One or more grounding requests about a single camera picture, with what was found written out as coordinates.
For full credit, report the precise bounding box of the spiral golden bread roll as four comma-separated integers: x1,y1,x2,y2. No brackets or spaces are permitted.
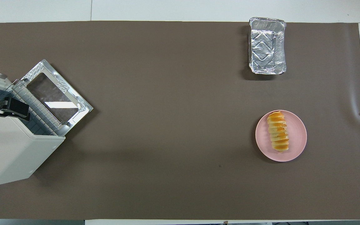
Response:
267,111,290,152

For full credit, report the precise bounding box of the aluminium foil baking tray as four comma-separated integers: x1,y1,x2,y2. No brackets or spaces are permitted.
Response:
249,17,287,75

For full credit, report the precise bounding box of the cream white toaster oven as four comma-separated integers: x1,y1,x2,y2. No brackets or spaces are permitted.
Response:
0,80,66,188

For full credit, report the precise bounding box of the chrome glass oven door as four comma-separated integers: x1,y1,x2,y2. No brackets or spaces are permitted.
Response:
21,59,93,137

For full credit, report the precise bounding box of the round pink plate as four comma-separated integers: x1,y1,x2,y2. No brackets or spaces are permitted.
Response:
255,110,308,162

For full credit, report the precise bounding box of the brown paper table mat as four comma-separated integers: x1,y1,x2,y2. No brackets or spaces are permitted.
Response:
0,21,360,220

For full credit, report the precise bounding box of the metal wire oven rack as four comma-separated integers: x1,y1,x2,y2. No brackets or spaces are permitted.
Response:
11,80,62,136

